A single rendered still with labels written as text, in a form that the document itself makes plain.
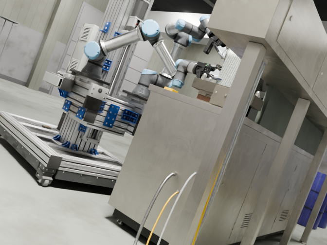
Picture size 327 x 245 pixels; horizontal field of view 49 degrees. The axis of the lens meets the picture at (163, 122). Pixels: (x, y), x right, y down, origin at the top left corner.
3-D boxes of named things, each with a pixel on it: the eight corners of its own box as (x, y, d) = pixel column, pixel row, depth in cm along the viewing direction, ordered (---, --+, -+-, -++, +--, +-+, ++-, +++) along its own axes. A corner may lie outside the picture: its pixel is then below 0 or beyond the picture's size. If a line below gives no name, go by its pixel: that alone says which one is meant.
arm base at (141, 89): (128, 91, 297) (132, 80, 296) (141, 96, 307) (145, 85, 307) (138, 95, 286) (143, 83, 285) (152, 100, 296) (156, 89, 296)
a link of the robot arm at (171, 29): (163, 20, 291) (181, 14, 244) (175, 26, 294) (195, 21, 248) (158, 33, 292) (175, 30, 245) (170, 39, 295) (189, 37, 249)
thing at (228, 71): (213, 89, 230) (224, 61, 229) (246, 99, 217) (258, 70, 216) (213, 88, 230) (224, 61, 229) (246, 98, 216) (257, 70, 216)
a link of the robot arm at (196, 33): (187, 31, 258) (194, 20, 250) (200, 38, 262) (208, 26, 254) (186, 38, 253) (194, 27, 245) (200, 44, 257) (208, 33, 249)
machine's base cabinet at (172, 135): (241, 209, 435) (267, 143, 433) (292, 235, 399) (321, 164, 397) (100, 217, 226) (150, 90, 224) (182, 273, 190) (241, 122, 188)
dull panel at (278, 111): (318, 159, 398) (326, 139, 398) (321, 160, 396) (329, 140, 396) (253, 122, 213) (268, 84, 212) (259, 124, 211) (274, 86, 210)
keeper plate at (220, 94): (210, 103, 207) (217, 85, 206) (225, 108, 201) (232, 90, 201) (208, 102, 205) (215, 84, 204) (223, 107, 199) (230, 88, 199)
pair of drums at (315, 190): (339, 234, 544) (359, 186, 542) (305, 228, 478) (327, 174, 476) (302, 215, 595) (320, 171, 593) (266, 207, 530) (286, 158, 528)
